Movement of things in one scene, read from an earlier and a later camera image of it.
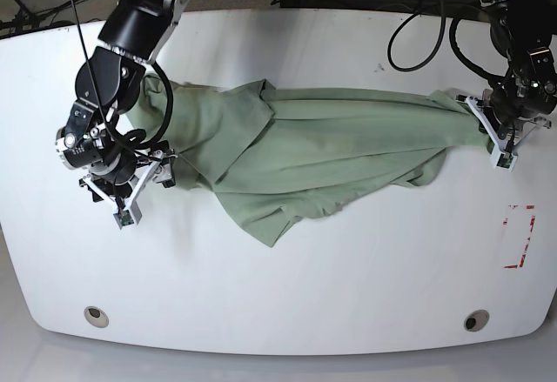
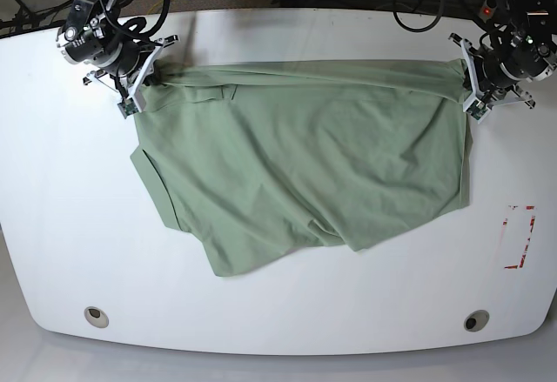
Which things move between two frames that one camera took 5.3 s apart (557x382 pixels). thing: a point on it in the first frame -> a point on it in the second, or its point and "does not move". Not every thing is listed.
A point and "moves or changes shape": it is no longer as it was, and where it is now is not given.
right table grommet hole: (476, 320) does not move
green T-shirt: (281, 157) moves or changes shape
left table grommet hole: (96, 317) does not move
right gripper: (504, 137) -> (496, 84)
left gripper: (161, 168) -> (134, 56)
